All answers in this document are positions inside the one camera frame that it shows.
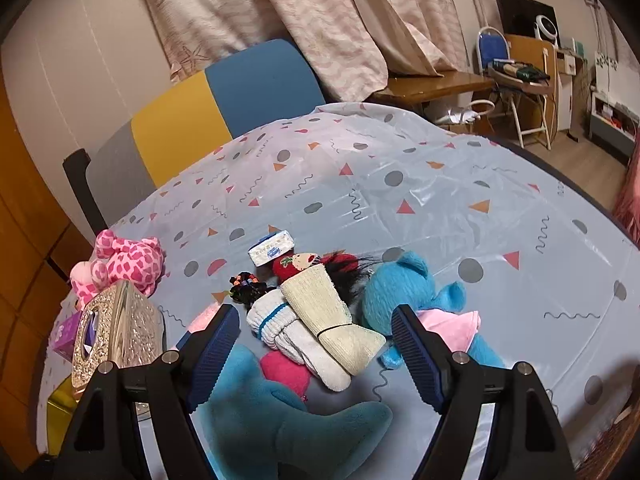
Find wooden cabinet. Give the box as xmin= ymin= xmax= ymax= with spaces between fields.
xmin=504 ymin=34 xmax=558 ymax=81

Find beige patterned curtain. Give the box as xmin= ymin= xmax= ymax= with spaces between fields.
xmin=127 ymin=0 xmax=481 ymax=103

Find blue teddy bear pink dress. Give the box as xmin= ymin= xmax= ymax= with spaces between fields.
xmin=361 ymin=248 xmax=506 ymax=368

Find grey yellow blue chair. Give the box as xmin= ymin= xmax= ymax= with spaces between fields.
xmin=62 ymin=38 xmax=326 ymax=241

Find black beaded hair ties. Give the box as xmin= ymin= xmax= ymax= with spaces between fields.
xmin=229 ymin=271 xmax=268 ymax=306

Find magenta fuzzy sock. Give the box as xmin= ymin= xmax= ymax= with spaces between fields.
xmin=260 ymin=350 xmax=311 ymax=401

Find low white cabinet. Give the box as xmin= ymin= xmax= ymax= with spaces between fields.
xmin=589 ymin=92 xmax=638 ymax=158

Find black fringed dark cloth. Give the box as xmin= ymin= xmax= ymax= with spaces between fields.
xmin=320 ymin=249 xmax=382 ymax=307

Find light pink soft cloth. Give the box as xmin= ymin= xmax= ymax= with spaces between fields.
xmin=175 ymin=305 xmax=221 ymax=351

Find purple tissue packet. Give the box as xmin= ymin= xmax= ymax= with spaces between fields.
xmin=48 ymin=310 xmax=83 ymax=361

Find wicker basket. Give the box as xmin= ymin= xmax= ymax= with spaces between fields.
xmin=575 ymin=400 xmax=640 ymax=480

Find white tissue pack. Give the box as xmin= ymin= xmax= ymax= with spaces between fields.
xmin=248 ymin=230 xmax=294 ymax=267

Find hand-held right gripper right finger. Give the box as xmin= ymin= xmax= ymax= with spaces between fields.
xmin=391 ymin=304 xmax=576 ymax=480

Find teal plush toy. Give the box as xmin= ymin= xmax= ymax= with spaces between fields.
xmin=200 ymin=342 xmax=393 ymax=480

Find black monitor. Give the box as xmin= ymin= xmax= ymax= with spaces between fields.
xmin=497 ymin=0 xmax=558 ymax=38

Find white socks with blue stripe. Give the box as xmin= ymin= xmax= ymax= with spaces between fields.
xmin=246 ymin=290 xmax=351 ymax=392

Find brown and gold gift box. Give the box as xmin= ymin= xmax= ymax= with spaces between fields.
xmin=45 ymin=377 xmax=83 ymax=453

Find wooden desk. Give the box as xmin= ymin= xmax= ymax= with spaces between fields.
xmin=372 ymin=71 xmax=496 ymax=111

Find silver ornate tissue box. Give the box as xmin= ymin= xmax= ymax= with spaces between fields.
xmin=71 ymin=280 xmax=166 ymax=401

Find cream knitted socks bundle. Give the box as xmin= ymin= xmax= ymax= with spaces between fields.
xmin=280 ymin=264 xmax=387 ymax=376

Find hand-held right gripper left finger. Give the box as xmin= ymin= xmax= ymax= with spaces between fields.
xmin=52 ymin=304 xmax=242 ymax=480

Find green black power tool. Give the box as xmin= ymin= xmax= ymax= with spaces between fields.
xmin=492 ymin=60 xmax=551 ymax=83

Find wooden wardrobe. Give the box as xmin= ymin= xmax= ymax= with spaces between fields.
xmin=0 ymin=70 xmax=96 ymax=461

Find white folding chair blue back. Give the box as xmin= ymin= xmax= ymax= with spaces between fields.
xmin=475 ymin=26 xmax=556 ymax=150

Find white plastic bag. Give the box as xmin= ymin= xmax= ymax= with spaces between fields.
xmin=435 ymin=105 xmax=496 ymax=133

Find pink spotted plush toy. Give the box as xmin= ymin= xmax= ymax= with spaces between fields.
xmin=69 ymin=229 xmax=166 ymax=311

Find red sock with face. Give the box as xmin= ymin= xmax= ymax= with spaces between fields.
xmin=272 ymin=252 xmax=358 ymax=286

